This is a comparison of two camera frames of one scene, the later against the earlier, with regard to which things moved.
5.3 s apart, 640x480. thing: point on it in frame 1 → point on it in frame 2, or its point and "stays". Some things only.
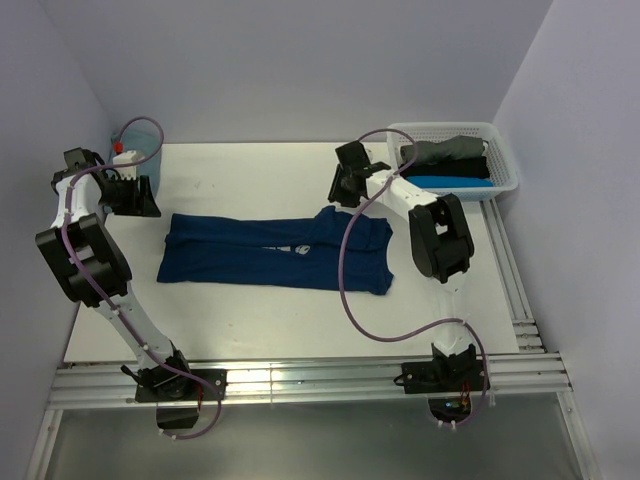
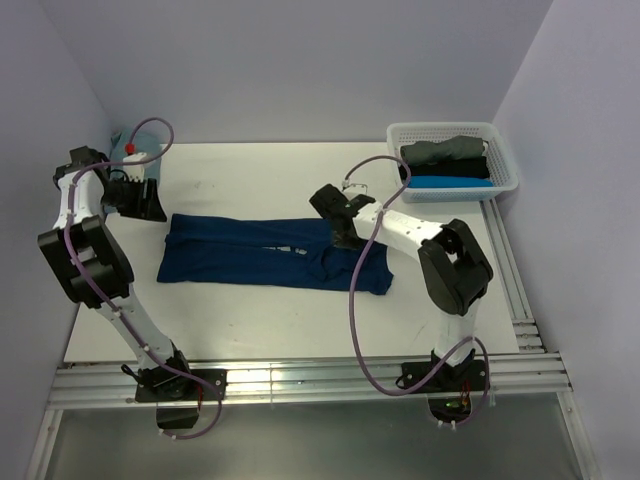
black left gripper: x=143 y=205 stays
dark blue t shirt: x=301 y=252 stays
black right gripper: x=336 y=194 → x=347 y=243
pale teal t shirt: x=147 y=144 stays
